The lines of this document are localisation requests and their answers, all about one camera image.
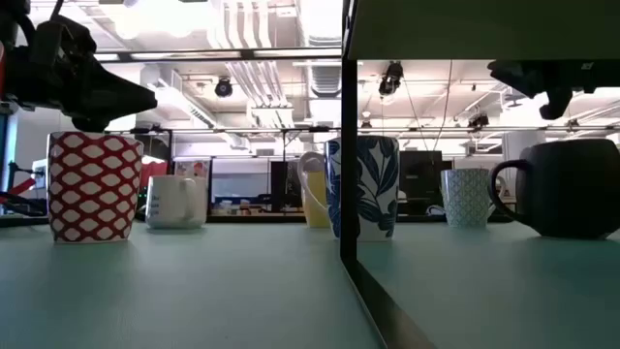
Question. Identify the white mug olive inside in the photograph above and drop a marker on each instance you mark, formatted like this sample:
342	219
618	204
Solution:
169	201

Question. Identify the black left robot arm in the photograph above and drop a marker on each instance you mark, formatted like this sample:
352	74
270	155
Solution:
9	19

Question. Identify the black overhead frame bar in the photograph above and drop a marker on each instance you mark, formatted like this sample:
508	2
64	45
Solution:
247	54

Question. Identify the green table mat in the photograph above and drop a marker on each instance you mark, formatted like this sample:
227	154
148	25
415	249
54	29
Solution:
169	291

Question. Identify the black shelf frame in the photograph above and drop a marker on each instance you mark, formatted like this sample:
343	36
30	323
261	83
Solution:
349	145

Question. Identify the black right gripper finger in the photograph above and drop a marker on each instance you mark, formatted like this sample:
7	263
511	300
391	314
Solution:
556	104
523	72

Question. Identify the red cloth partition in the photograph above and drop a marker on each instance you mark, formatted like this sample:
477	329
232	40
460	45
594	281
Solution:
155	174

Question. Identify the black mug blue inside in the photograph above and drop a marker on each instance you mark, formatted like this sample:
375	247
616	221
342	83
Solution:
567	189

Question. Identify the white computer monitor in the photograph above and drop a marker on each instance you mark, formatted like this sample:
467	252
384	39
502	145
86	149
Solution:
40	172

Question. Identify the white blue floral mug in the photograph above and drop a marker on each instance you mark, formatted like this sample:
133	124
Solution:
378	189

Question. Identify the black ceiling spotlight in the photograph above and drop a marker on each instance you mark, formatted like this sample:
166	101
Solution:
224	88
478	120
390	77

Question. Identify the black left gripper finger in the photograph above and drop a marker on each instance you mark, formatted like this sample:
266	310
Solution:
91	124
111	99

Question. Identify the white teal patterned mug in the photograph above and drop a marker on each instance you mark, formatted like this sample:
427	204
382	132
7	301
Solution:
465	199

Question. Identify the tall black partition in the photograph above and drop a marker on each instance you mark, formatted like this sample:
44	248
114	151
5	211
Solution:
421	179

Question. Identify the red white lattice mug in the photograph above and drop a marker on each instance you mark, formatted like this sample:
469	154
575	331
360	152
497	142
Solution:
92	189

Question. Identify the wide black partition panel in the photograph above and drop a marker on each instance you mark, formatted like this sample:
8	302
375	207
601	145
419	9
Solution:
286	184

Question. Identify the yellow mug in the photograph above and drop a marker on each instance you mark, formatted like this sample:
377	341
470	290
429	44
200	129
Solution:
317	201

